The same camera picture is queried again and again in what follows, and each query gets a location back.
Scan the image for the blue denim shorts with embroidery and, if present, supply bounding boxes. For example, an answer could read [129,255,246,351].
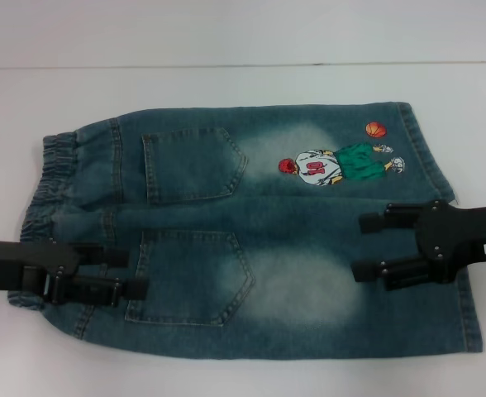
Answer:
[6,100,484,349]

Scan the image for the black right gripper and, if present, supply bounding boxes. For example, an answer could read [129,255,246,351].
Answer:
[351,200,486,293]

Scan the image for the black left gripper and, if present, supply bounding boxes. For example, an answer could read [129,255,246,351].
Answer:
[0,237,151,308]

